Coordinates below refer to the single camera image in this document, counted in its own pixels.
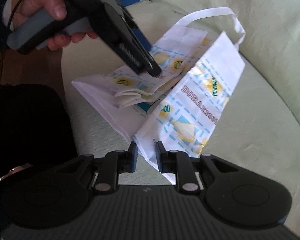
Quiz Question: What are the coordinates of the white Doraemon shopping bag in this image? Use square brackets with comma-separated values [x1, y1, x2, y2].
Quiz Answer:
[71, 6, 246, 186]

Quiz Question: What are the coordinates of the person's left hand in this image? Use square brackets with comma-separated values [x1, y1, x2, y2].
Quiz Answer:
[3, 0, 99, 52]

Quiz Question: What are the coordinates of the black clothed leg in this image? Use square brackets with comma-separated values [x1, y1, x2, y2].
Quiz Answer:
[0, 84, 88, 231]

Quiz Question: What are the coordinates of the pale green sofa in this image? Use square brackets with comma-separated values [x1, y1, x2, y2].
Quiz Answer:
[62, 0, 300, 236]

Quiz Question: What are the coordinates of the black cable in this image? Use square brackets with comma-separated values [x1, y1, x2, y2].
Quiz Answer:
[0, 0, 41, 88]

